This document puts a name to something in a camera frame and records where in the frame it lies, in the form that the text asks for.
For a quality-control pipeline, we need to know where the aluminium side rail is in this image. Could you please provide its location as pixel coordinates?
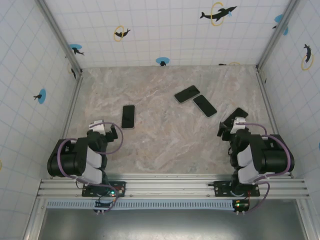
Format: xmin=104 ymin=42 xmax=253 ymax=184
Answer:
xmin=256 ymin=68 xmax=294 ymax=179
xmin=51 ymin=72 xmax=85 ymax=179

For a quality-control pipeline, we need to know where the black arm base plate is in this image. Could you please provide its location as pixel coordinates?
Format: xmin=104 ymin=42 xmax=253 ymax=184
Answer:
xmin=214 ymin=180 xmax=261 ymax=198
xmin=81 ymin=180 xmax=127 ymax=198

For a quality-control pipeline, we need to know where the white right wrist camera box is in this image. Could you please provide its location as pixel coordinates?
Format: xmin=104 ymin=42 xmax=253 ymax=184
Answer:
xmin=230 ymin=116 xmax=248 ymax=131

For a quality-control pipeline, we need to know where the aluminium corner post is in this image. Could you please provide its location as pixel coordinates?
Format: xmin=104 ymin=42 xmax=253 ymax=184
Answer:
xmin=34 ymin=0 xmax=85 ymax=76
xmin=255 ymin=0 xmax=305 ymax=71

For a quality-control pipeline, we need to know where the aluminium frame leg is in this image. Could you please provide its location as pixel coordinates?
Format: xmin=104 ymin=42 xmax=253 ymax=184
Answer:
xmin=296 ymin=198 xmax=315 ymax=240
xmin=23 ymin=198 xmax=48 ymax=240

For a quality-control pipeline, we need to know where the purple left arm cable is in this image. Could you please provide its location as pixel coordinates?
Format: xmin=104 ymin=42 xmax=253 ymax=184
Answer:
xmin=56 ymin=121 xmax=125 ymax=181

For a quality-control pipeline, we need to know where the small black electronics board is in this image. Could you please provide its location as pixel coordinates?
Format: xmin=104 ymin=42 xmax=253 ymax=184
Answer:
xmin=93 ymin=199 xmax=114 ymax=216
xmin=231 ymin=199 xmax=250 ymax=216

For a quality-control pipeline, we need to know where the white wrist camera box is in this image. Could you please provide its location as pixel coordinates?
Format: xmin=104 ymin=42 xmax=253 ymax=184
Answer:
xmin=230 ymin=116 xmax=248 ymax=131
xmin=89 ymin=120 xmax=106 ymax=134

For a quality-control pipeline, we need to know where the black phone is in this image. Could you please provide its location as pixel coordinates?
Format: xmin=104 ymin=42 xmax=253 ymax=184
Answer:
xmin=173 ymin=84 xmax=201 ymax=104

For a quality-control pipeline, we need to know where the aluminium rail beam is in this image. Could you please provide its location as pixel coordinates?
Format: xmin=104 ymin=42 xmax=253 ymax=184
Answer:
xmin=36 ymin=174 xmax=310 ymax=200

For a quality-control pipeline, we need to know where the grey metal panel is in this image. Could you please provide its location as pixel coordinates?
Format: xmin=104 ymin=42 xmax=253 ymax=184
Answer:
xmin=37 ymin=208 xmax=308 ymax=240

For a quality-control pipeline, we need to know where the white slotted cable duct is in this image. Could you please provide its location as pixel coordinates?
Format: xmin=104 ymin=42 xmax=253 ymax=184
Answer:
xmin=46 ymin=199 xmax=237 ymax=210

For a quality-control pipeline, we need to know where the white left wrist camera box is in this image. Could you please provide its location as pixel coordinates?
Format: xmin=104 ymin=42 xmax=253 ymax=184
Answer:
xmin=89 ymin=120 xmax=106 ymax=134

